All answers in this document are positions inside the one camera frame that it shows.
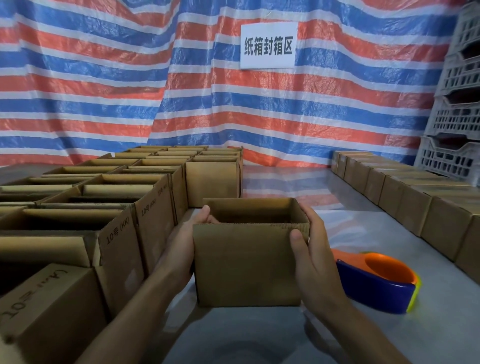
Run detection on striped red blue white tarpaulin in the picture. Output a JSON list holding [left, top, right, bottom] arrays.
[[0, 0, 466, 169]]

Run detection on person's right hand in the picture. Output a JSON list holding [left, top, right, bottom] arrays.
[[289, 204, 349, 323]]

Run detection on white paper sign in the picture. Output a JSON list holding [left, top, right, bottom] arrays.
[[240, 21, 299, 70]]

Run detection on blue orange tape dispenser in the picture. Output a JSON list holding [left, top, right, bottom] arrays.
[[331, 248, 421, 315]]

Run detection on single cardboard box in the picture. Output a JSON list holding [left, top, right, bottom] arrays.
[[193, 197, 311, 309]]

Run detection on row of sealed cardboard boxes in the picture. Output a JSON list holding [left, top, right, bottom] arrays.
[[331, 151, 480, 274]]

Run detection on grey plastic crate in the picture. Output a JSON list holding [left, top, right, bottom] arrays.
[[424, 94, 480, 140], [413, 135, 480, 181], [434, 50, 480, 99], [448, 0, 480, 57]]

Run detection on person's right forearm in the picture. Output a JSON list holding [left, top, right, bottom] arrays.
[[305, 298, 413, 364]]

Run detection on person's left hand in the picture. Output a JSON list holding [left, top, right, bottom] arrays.
[[155, 205, 220, 291]]

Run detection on group of open cardboard boxes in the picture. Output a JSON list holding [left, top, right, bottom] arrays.
[[0, 145, 244, 364]]

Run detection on person's left forearm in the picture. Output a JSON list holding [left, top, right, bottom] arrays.
[[75, 262, 188, 364]]

